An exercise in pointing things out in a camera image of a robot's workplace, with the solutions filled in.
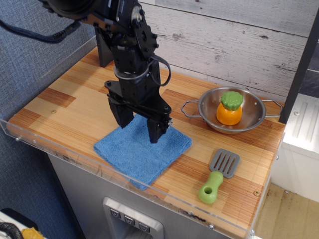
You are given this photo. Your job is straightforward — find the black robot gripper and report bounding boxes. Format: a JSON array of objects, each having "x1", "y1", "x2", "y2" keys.
[{"x1": 105, "y1": 61, "x2": 172, "y2": 143}]

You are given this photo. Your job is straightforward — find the blue napkin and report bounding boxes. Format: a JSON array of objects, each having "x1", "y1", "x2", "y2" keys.
[{"x1": 94, "y1": 115, "x2": 192, "y2": 190}]

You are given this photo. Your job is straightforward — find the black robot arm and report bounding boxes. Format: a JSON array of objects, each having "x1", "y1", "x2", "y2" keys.
[{"x1": 42, "y1": 0, "x2": 172, "y2": 143}]

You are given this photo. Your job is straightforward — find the clear acrylic table guard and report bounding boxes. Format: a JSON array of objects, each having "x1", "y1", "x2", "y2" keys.
[{"x1": 0, "y1": 49, "x2": 285, "y2": 239}]

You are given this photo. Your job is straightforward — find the orange toy carrot green top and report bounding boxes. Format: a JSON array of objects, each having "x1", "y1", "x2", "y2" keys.
[{"x1": 216, "y1": 91, "x2": 243, "y2": 126}]

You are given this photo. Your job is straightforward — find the silver dispenser button panel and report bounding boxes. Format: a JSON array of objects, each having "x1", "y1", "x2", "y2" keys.
[{"x1": 103, "y1": 197, "x2": 164, "y2": 239}]

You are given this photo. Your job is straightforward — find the steel colander bowl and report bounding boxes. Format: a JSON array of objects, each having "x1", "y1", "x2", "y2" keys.
[{"x1": 181, "y1": 87, "x2": 283, "y2": 134}]

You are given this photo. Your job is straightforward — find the white side cabinet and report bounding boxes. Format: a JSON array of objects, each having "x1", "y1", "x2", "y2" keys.
[{"x1": 271, "y1": 94, "x2": 319, "y2": 202}]

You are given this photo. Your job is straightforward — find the dark grey left post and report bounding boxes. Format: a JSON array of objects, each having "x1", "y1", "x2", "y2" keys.
[{"x1": 95, "y1": 28, "x2": 113, "y2": 67}]

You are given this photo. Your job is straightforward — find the dark grey post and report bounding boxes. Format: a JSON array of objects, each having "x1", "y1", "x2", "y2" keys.
[
  {"x1": 267, "y1": 0, "x2": 319, "y2": 124},
  {"x1": 95, "y1": 28, "x2": 113, "y2": 67}
]

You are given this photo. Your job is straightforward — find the grey spatula green handle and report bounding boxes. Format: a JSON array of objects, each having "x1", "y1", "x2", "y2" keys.
[{"x1": 198, "y1": 148, "x2": 240, "y2": 204}]

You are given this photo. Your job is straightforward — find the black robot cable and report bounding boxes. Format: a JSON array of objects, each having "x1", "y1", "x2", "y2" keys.
[{"x1": 0, "y1": 18, "x2": 82, "y2": 44}]

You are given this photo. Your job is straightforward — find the black braided cable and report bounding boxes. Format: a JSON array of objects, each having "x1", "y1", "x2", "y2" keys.
[{"x1": 0, "y1": 222, "x2": 22, "y2": 239}]

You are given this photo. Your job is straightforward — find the dark grey right post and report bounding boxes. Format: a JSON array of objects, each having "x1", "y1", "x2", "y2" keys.
[{"x1": 267, "y1": 0, "x2": 319, "y2": 124}]

